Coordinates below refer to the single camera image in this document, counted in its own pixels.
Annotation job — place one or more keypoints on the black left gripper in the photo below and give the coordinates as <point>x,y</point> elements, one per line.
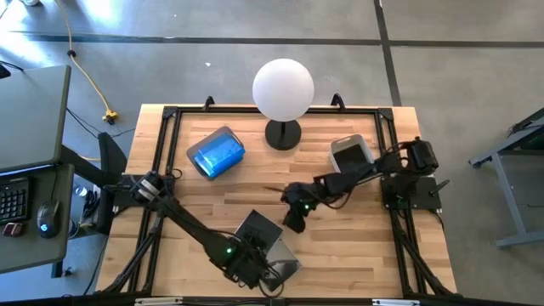
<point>251,270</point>

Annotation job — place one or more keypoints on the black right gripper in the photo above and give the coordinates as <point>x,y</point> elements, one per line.
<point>295,207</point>

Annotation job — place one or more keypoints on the black jewel case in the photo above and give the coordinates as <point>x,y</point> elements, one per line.
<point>350,157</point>
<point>285,263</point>
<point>265,225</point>

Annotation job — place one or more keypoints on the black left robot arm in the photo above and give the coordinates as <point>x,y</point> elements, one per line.
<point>191,225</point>

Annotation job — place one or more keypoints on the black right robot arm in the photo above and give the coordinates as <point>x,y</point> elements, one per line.
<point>353,178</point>

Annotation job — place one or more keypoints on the light grey plastic bin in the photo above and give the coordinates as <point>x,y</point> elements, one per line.
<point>340,142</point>

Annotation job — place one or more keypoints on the white globe table lamp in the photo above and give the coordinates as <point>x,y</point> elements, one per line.
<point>282,89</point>

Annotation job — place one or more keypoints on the black desk support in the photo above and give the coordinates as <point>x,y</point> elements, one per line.
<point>112,153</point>

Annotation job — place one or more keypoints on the black computer mouse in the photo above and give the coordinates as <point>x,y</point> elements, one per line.
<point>48,219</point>

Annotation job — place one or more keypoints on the grey metal table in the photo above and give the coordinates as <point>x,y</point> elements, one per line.
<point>508,191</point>

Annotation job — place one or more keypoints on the grey keyboard shelf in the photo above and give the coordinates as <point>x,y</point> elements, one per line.
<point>25,255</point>

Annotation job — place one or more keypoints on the small dark red object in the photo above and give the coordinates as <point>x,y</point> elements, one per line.
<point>13,229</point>

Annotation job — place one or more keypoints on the black keyboard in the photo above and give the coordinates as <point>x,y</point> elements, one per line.
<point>13,200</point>

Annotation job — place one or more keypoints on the grey desk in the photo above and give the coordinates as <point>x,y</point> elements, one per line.
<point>34,119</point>

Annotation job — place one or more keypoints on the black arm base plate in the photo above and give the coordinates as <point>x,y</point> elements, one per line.
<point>418,197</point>

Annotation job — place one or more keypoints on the black aluminium table frame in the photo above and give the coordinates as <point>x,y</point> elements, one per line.
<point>170,112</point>

